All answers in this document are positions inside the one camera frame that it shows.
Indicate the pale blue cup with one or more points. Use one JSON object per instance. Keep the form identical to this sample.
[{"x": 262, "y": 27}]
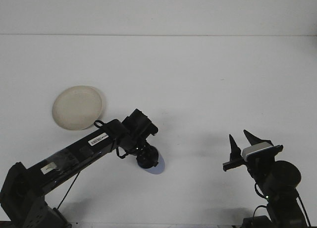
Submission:
[{"x": 160, "y": 167}]

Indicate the pale round plate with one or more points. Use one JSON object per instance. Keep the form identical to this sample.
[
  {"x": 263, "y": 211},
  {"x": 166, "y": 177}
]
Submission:
[{"x": 76, "y": 106}]

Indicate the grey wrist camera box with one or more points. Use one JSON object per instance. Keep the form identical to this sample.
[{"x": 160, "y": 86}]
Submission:
[{"x": 256, "y": 150}]

